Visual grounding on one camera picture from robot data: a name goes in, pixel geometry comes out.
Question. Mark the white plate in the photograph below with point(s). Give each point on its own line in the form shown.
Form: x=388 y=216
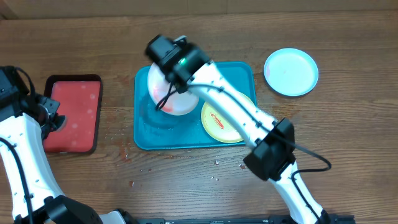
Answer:
x=158 y=86

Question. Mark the green and orange sponge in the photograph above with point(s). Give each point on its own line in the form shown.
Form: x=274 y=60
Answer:
x=60 y=122

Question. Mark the yellow-green plate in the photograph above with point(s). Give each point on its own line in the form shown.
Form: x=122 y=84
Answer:
x=217 y=126

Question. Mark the red water tray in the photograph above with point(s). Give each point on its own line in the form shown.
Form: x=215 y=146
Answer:
x=80 y=101

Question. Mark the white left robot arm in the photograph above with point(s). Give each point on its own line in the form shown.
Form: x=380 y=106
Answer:
x=27 y=118

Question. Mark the blue plastic tray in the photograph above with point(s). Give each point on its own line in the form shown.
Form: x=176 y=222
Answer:
x=157 y=130

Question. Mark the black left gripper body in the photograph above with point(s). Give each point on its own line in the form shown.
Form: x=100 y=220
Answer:
x=51 y=113

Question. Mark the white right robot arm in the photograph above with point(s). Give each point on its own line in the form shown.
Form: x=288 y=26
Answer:
x=272 y=142

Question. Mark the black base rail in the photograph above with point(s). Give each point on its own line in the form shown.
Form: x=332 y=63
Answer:
x=276 y=219

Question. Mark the light blue plate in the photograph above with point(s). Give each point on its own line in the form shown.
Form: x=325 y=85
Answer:
x=291 y=72

